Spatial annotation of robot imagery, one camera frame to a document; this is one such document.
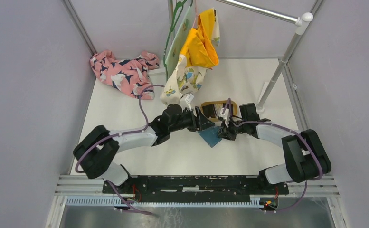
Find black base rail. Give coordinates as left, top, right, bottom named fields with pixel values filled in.
left=115, top=175, right=289, bottom=203

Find purple cable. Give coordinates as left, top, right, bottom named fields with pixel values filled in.
left=222, top=98, right=324, bottom=213
left=75, top=84, right=166, bottom=217

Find mint green cloth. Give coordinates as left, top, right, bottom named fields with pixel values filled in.
left=164, top=7, right=195, bottom=80

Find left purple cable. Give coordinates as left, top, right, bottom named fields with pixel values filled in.
left=75, top=84, right=166, bottom=217

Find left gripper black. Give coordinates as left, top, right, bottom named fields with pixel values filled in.
left=169, top=106, right=215, bottom=133

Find silver clothes rack pole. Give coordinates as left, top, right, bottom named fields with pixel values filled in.
left=221, top=0, right=314, bottom=113

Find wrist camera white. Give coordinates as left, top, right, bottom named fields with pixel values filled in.
left=218, top=108, right=232, bottom=127
left=180, top=93, right=194, bottom=111

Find pink patterned cloth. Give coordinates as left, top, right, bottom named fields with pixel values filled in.
left=89, top=50, right=160, bottom=100

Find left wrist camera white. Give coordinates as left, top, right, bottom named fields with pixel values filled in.
left=180, top=93, right=194, bottom=111

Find dinosaur print yellow jacket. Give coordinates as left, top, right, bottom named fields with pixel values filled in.
left=160, top=8, right=220, bottom=105

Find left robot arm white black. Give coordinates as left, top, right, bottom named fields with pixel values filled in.
left=73, top=104, right=215, bottom=194

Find white slotted cable duct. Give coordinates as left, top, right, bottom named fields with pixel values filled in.
left=65, top=195, right=263, bottom=209

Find black cards in tray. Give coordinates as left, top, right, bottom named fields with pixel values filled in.
left=201, top=103, right=226, bottom=121

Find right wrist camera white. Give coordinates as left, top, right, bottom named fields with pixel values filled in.
left=218, top=108, right=232, bottom=127

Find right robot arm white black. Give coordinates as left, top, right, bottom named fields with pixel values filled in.
left=218, top=103, right=332, bottom=194

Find teal card holder wallet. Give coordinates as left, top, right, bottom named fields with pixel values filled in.
left=198, top=126, right=222, bottom=148

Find oval wooden tray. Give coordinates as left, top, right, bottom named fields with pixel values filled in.
left=200, top=100, right=226, bottom=122

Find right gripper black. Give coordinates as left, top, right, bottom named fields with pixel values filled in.
left=217, top=116, right=247, bottom=141

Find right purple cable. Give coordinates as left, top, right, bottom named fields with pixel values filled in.
left=222, top=98, right=324, bottom=213

